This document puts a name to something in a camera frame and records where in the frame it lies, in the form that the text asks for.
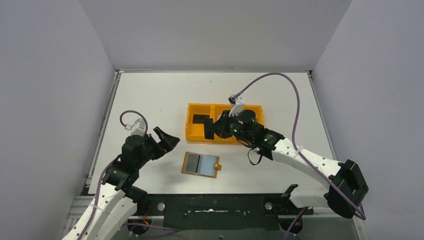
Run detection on orange leather card holder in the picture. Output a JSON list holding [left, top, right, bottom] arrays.
[[180, 151, 222, 179]]

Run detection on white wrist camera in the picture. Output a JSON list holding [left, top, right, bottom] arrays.
[[124, 118, 147, 137], [228, 94, 246, 117]]

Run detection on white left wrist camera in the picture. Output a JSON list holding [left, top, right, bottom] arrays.
[[124, 118, 147, 137]]

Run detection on yellow right plastic bin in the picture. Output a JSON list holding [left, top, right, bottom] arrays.
[[243, 104, 265, 126]]

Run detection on yellow middle plastic bin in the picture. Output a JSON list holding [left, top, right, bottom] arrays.
[[212, 104, 240, 145]]

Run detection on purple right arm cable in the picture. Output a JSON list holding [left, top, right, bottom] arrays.
[[229, 72, 367, 221]]

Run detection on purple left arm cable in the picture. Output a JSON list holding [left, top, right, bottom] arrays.
[[76, 110, 181, 240]]

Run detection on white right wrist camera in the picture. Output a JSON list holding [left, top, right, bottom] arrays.
[[228, 94, 246, 117]]

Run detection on black card from holder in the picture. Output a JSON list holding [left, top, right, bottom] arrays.
[[203, 118, 215, 140]]

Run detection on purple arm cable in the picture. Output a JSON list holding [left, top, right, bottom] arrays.
[[229, 72, 367, 221], [76, 110, 181, 240]]

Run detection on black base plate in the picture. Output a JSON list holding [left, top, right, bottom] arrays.
[[129, 193, 301, 231]]

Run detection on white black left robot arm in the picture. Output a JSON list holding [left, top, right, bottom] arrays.
[[63, 127, 181, 240]]

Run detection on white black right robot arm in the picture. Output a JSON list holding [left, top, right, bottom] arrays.
[[210, 110, 369, 220]]

